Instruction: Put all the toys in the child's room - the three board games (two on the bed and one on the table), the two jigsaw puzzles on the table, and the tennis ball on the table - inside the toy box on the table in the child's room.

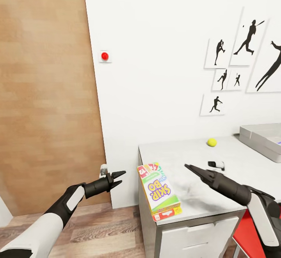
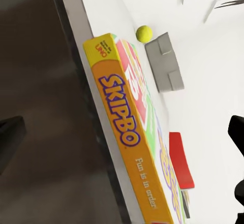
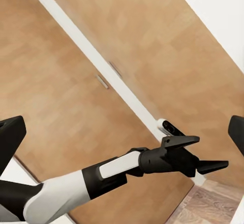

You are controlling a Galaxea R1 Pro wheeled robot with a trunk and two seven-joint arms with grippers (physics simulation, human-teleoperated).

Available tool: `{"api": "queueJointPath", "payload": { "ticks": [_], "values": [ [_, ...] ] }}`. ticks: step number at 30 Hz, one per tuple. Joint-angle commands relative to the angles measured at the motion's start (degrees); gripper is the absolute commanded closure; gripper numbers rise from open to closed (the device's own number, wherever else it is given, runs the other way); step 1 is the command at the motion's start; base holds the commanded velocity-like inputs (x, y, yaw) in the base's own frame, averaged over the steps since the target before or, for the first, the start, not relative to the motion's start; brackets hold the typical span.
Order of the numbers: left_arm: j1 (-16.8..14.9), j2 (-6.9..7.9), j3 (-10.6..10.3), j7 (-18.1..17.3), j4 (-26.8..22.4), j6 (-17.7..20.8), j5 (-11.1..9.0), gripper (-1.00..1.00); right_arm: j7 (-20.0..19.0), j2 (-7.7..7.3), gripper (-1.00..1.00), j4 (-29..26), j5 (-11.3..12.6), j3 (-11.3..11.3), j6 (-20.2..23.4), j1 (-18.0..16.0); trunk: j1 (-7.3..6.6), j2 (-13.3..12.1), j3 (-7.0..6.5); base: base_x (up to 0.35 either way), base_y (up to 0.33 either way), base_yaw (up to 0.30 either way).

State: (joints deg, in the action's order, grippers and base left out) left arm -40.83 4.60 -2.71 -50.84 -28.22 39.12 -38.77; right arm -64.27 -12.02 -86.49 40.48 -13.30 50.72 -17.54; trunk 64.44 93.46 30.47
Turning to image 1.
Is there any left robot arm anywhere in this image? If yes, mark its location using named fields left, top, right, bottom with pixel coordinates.
left=0, top=164, right=126, bottom=258

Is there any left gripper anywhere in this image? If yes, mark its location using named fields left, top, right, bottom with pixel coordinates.
left=93, top=171, right=126, bottom=195

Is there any tennis ball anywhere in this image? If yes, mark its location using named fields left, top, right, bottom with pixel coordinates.
left=207, top=138, right=217, bottom=147

